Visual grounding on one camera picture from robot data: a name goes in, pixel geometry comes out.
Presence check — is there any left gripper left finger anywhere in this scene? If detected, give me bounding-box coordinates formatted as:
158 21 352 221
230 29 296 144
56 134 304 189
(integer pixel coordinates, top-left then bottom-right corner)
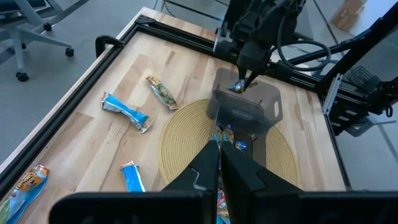
161 139 220 192

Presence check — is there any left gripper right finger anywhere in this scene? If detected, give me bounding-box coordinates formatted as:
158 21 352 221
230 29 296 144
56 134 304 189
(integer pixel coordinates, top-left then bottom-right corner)
221 141 304 194

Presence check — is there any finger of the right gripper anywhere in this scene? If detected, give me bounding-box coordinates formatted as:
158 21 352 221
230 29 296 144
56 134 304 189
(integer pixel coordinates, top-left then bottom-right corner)
250 42 271 91
237 42 254 90

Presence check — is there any green granola bar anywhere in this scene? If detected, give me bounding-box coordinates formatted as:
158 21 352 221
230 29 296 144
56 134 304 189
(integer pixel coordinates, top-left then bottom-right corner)
228 79 259 95
146 75 180 111

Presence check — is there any colourful granola bar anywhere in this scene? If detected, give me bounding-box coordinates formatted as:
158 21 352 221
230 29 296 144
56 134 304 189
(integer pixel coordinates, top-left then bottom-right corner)
234 140 249 153
213 123 236 150
0 164 50 224

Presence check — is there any blue granola bar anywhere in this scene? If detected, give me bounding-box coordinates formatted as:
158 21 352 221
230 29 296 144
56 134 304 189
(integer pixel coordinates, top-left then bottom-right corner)
216 186 231 224
101 91 154 134
120 161 146 193

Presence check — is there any translucent grey plastic bin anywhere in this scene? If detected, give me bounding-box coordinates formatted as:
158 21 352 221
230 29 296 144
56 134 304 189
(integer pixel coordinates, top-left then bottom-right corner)
206 89 272 138
213 67 284 125
214 123 269 169

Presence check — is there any round woven straw placemat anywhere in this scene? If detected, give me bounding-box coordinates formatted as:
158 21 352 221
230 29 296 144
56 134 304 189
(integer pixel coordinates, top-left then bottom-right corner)
158 98 299 187

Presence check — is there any brown cardboard box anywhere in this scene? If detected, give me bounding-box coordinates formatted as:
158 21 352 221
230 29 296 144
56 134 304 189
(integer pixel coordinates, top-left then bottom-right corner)
331 0 365 31

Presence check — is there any black stand beam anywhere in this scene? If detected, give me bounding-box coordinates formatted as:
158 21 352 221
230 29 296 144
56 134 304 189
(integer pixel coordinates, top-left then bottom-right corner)
287 2 398 91

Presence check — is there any black table clamp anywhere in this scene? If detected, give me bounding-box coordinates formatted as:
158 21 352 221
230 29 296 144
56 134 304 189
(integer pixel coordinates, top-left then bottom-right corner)
95 35 124 58

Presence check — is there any blue office chair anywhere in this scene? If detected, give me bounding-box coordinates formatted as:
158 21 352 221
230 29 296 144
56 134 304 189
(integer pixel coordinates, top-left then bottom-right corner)
0 0 75 82

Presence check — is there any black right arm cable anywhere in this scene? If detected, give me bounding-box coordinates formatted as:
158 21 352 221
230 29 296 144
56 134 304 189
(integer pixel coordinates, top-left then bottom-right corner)
276 15 332 73

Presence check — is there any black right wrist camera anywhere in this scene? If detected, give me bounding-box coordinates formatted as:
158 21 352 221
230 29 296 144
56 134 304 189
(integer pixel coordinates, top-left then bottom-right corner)
213 27 242 60

